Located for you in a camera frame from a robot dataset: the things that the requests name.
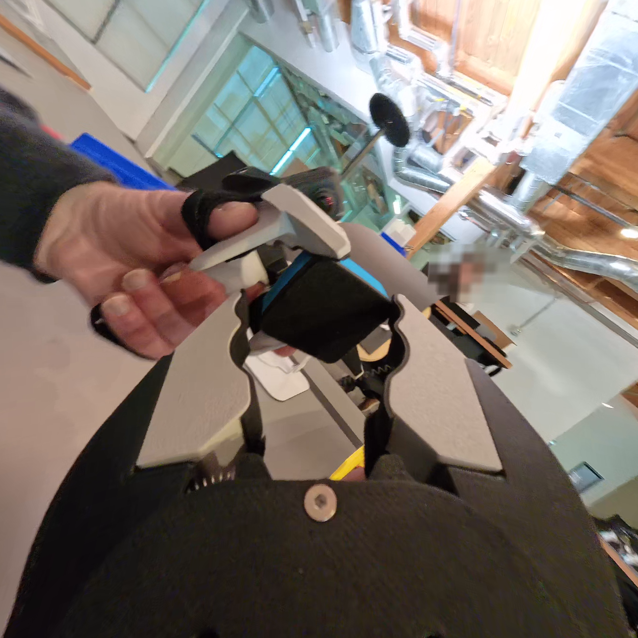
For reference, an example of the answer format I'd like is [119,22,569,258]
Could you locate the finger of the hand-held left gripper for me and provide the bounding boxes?
[247,331,300,358]
[262,183,352,260]

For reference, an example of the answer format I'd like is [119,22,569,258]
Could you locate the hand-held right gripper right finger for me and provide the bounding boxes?
[364,294,503,479]

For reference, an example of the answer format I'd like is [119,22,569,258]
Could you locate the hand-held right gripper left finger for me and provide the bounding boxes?
[136,291,265,469]

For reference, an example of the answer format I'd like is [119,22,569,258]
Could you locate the blue black felt eraser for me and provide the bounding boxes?
[249,252,402,364]

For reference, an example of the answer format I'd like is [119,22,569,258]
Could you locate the yellow plastic bin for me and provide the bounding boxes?
[329,446,366,482]

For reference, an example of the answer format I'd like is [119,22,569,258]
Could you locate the blue plastic bin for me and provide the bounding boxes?
[70,132,176,191]

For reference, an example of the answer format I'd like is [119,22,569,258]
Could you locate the person's left forearm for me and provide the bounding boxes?
[0,87,118,286]

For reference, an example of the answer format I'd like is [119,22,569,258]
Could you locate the person's left hand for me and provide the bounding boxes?
[35,181,260,361]

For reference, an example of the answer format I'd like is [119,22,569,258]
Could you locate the black disc-top floor lamp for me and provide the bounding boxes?
[343,92,412,176]

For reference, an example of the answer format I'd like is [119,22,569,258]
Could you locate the wooden beam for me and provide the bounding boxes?
[406,159,500,256]

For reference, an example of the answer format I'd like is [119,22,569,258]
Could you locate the metal pipes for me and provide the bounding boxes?
[468,188,638,291]

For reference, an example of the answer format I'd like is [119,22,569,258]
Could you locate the grey coiled cable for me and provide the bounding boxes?
[341,366,390,388]

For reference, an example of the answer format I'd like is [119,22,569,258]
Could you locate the wooden table black frame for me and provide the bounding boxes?
[431,298,515,374]

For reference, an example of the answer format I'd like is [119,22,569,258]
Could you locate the small wall screen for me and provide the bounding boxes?
[568,462,604,494]

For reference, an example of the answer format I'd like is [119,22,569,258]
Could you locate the rectangular metal duct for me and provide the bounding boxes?
[517,0,638,186]

